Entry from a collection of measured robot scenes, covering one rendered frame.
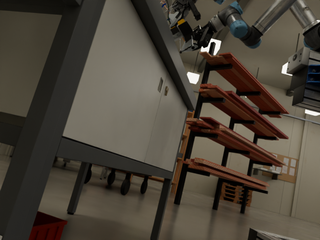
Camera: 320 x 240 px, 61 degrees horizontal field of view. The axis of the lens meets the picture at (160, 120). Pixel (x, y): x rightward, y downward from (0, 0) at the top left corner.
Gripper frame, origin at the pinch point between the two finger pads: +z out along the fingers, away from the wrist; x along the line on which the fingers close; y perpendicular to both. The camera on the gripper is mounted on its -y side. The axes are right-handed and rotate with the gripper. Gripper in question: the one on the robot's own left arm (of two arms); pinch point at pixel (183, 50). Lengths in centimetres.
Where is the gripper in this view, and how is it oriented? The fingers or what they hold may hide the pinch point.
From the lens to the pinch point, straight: 153.0
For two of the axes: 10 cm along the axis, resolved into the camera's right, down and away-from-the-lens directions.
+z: -7.6, 4.8, 4.4
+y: 0.2, -6.5, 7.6
